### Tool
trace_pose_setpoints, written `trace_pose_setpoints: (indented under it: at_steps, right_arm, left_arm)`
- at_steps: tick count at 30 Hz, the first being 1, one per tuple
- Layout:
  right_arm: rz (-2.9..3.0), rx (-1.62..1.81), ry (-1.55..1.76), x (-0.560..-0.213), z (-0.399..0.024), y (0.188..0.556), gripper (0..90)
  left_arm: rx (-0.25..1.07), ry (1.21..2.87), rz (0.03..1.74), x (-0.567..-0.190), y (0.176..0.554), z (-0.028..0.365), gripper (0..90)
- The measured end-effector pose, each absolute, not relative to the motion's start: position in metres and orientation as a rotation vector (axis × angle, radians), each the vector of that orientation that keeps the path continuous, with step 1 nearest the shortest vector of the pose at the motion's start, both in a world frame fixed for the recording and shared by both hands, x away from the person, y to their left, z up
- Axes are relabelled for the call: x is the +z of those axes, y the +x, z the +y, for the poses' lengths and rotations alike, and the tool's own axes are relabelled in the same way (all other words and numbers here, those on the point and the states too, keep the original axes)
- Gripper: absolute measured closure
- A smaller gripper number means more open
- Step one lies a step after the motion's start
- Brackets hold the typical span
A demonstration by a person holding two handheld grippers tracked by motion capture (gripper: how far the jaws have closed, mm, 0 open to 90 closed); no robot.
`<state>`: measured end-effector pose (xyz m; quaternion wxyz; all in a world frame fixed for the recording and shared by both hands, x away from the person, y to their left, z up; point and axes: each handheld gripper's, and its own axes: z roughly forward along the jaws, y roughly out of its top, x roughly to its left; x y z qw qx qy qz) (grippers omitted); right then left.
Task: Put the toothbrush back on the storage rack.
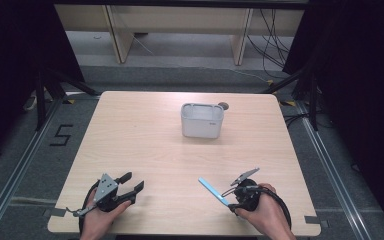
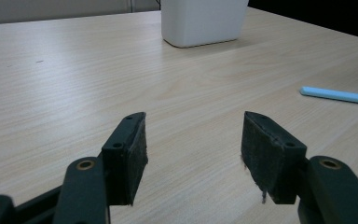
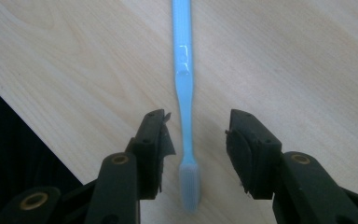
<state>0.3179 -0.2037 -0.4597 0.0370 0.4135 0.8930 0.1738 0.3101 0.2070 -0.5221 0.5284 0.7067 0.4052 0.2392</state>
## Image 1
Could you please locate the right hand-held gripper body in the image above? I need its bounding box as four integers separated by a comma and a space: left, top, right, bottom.
221, 167, 264, 213

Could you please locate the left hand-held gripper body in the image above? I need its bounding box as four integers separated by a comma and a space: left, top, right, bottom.
92, 172, 138, 213

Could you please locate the light blue strip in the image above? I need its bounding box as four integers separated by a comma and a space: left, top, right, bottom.
198, 176, 231, 207

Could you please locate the white plastic container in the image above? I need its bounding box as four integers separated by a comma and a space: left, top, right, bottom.
180, 102, 225, 140

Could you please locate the person's right hand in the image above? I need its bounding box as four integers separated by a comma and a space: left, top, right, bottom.
234, 182, 297, 240

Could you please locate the person's left hand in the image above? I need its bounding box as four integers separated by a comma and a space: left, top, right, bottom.
79, 188, 133, 240

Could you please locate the grey tape piece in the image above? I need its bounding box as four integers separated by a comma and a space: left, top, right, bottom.
303, 215, 330, 230
43, 207, 67, 218

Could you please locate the black metal stand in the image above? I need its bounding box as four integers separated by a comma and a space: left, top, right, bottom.
260, 64, 320, 132
34, 65, 102, 132

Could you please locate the dark curtain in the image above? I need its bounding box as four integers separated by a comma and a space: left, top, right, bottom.
282, 0, 384, 231
0, 0, 86, 169

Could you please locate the beige wooden desk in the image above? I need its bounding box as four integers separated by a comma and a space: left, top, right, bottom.
53, 3, 306, 66

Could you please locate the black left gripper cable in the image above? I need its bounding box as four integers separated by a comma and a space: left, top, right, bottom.
77, 179, 102, 236

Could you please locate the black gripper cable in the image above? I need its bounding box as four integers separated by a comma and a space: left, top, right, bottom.
77, 179, 102, 236
262, 187, 293, 232

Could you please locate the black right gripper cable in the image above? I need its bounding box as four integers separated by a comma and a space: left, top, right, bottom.
262, 187, 293, 232

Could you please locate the metal floor rail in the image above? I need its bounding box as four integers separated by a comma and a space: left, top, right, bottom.
295, 101, 374, 240
0, 99, 64, 240

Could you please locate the bundle of black floor cables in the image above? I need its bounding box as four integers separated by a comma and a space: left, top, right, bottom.
245, 9, 295, 80

